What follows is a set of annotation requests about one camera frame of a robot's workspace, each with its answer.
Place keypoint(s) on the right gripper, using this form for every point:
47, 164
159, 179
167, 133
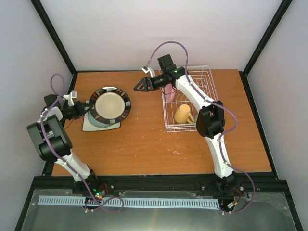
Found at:
148, 81

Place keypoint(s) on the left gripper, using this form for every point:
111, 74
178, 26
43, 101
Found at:
80, 109

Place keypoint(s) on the teal flower plate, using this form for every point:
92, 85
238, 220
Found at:
96, 123

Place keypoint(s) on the square black-rimmed plate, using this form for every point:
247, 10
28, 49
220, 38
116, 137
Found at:
91, 124

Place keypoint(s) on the pink round plate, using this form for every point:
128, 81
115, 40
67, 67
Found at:
169, 93

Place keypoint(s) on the round black-rimmed plate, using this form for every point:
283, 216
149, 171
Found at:
110, 105

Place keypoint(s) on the white wire dish rack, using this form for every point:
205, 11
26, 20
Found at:
202, 76

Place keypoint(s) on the yellow mug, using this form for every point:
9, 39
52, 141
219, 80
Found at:
183, 115

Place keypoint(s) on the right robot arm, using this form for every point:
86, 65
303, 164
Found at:
210, 121

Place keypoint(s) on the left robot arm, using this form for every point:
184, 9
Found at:
52, 143

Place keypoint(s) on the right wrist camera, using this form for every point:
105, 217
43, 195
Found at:
148, 70

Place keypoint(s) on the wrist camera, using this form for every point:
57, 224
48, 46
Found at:
70, 98
148, 70

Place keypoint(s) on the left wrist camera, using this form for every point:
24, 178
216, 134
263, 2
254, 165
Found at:
70, 98

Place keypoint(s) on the blue slotted cable duct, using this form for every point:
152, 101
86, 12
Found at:
131, 202

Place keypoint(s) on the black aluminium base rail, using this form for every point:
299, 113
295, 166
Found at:
202, 185

